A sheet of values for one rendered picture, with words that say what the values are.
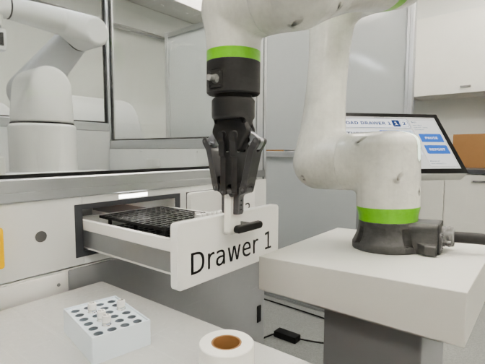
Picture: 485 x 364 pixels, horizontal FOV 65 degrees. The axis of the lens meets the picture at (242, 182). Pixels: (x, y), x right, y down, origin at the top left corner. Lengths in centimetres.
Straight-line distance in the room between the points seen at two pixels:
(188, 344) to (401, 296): 34
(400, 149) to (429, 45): 326
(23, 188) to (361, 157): 66
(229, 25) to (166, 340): 49
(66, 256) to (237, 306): 63
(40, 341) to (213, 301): 64
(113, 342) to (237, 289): 75
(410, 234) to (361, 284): 20
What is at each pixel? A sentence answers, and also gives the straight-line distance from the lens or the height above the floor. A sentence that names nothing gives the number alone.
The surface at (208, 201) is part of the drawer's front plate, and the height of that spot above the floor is 90.
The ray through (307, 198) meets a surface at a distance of 253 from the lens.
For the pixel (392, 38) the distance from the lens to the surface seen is 239.
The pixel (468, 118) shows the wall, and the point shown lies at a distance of 423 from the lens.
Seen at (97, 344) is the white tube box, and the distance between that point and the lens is 58.
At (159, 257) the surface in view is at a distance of 68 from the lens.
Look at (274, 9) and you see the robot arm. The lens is 59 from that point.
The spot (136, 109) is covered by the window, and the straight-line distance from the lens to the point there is 97.
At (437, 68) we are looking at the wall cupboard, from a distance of 398.
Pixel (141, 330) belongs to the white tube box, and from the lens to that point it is 60.
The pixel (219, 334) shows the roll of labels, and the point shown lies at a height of 80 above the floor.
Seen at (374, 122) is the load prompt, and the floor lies 116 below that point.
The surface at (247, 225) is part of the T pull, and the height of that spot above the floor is 91.
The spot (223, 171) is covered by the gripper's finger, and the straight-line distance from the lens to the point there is 66.
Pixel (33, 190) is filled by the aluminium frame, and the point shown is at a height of 97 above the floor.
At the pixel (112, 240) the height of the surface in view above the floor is 87.
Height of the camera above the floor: 104
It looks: 5 degrees down
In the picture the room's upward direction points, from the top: straight up
